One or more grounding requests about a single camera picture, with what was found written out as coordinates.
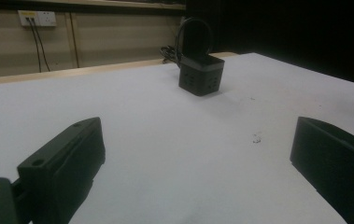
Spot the white wall outlet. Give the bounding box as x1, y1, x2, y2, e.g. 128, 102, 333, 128
17, 9, 58, 27

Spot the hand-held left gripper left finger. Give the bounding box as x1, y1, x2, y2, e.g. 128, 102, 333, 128
17, 117, 106, 224

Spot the black cube power socket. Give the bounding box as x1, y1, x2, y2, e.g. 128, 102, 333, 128
177, 54, 226, 97

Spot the black wall plug cable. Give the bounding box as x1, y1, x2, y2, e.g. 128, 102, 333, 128
25, 17, 43, 74
30, 17, 51, 73

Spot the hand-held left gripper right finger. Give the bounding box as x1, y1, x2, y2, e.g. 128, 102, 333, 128
290, 116, 354, 224

